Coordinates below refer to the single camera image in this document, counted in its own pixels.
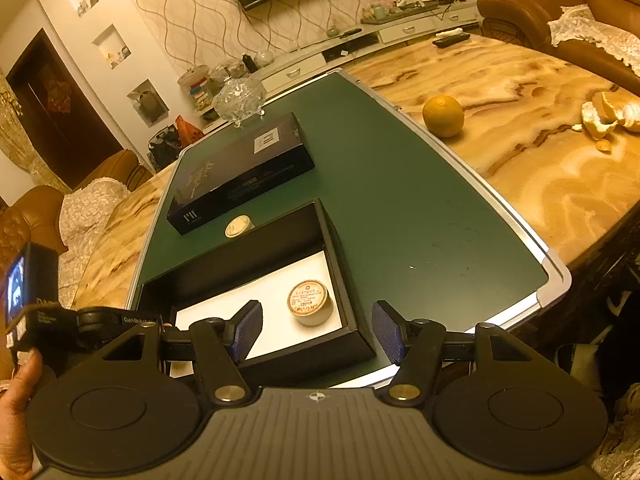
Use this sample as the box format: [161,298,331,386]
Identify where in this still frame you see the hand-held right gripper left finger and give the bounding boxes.
[101,300,264,406]

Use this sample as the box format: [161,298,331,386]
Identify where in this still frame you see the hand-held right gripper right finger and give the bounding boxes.
[371,300,544,409]

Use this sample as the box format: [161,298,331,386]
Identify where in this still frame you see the black remote control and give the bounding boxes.
[432,32,471,48]

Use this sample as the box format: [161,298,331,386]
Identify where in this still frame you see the black bag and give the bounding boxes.
[147,126,184,172]

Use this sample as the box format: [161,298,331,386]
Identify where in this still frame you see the brown leather sofa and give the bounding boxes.
[475,0,640,107]
[0,149,153,266]

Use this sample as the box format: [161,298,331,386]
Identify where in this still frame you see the white lace cloth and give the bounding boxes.
[547,4,640,79]
[58,176,129,307]

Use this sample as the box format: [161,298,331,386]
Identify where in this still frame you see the tea tray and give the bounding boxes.
[360,0,442,24]

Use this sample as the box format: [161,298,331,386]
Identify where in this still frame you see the orange plastic bag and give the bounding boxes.
[174,115,204,147]

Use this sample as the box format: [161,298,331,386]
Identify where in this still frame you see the marble desktop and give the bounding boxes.
[72,32,640,391]

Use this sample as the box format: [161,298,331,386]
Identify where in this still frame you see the orange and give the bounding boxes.
[422,95,465,139]

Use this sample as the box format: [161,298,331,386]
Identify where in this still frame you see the black box lid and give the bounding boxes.
[165,112,316,235]

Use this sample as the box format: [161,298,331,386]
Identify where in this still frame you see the dark wooden door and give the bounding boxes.
[4,27,109,190]

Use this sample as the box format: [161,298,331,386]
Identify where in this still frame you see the ceramic vase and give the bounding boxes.
[131,89,162,122]

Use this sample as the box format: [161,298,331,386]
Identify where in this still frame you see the clear storage jar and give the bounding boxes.
[177,64,213,112]

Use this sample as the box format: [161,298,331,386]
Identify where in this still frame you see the white television cabinet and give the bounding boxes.
[257,0,482,97]

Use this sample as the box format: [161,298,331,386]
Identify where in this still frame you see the person's left hand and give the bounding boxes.
[0,349,45,480]

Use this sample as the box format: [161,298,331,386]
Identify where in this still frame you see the green board with metal frame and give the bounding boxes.
[125,70,573,391]

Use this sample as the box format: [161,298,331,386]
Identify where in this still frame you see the black box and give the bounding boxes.
[137,198,377,374]

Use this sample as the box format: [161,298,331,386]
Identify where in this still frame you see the glass bowl with lid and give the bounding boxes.
[212,75,269,124]

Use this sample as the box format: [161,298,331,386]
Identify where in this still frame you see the round tea cake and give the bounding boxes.
[224,214,254,238]
[287,282,334,327]

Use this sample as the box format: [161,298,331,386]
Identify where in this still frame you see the orange peel pieces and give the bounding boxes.
[571,90,640,154]

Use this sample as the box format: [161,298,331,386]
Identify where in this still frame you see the round tea cake on mat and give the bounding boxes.
[224,214,254,238]

